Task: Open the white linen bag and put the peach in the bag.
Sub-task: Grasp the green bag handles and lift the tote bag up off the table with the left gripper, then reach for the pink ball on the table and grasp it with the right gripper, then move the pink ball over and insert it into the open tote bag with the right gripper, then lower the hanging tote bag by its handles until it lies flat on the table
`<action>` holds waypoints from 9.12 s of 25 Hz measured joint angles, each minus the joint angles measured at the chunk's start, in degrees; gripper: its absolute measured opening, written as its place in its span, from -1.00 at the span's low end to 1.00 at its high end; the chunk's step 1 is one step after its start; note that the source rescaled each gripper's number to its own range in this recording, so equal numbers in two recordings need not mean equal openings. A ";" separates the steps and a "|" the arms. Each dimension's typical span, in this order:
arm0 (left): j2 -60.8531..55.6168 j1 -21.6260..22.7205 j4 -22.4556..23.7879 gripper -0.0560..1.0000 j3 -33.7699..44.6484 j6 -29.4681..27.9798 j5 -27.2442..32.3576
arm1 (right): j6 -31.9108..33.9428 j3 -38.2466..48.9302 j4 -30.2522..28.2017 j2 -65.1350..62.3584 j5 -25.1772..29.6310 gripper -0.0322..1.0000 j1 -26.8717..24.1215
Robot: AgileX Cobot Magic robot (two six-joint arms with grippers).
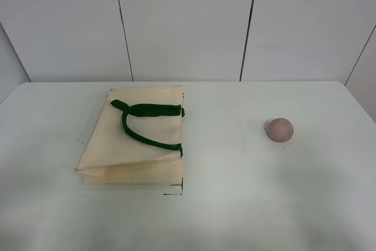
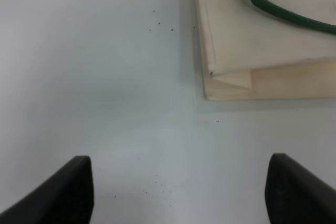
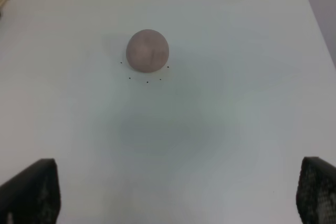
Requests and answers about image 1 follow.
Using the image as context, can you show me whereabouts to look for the pink peach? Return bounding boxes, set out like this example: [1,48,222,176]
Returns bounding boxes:
[266,118,294,143]

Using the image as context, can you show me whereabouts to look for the cream linen bag green handles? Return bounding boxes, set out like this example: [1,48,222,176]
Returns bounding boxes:
[76,86,184,186]

